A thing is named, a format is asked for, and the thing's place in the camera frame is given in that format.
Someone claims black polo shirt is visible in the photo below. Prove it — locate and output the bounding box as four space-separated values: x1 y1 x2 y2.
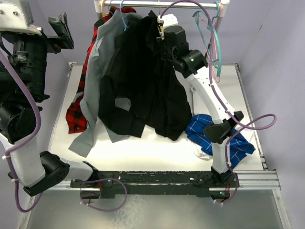
142 11 192 141

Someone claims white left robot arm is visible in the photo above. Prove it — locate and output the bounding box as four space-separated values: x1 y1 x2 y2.
0 12 98 196

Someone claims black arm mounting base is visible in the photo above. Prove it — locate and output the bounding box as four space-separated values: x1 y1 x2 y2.
71 171 239 199

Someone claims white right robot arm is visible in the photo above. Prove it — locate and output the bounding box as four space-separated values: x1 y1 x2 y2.
158 25 244 187

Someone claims beige clothes hanger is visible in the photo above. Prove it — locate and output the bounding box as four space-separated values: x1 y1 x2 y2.
100 0 112 18

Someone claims black hanging shirt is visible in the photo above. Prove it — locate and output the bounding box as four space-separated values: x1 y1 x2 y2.
98 18 147 138

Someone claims teal clothes hanger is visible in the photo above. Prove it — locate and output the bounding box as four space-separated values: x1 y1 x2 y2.
192 1 224 76

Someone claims grey hanging shirt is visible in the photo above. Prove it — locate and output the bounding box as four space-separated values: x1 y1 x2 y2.
69 8 141 157

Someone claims blue clothes hanger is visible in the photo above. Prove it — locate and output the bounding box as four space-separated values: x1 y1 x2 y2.
119 0 129 31

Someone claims pink clothes hanger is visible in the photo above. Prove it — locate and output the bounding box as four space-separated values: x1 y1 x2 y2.
197 1 226 83

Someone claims blue plaid shirt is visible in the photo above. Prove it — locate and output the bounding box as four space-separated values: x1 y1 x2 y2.
185 114 255 168

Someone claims red plaid hanging shirt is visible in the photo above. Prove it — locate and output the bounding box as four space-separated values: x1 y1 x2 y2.
66 7 130 134

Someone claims white shirt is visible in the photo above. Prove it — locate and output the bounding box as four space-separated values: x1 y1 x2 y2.
190 116 255 161

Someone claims white metal clothes rack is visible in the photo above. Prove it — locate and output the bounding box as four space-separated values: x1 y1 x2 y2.
92 0 231 113

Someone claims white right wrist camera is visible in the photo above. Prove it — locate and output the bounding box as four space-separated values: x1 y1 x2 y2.
157 14 178 40

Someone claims aluminium frame rail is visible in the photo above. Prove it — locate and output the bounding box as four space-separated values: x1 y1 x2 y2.
28 155 281 191

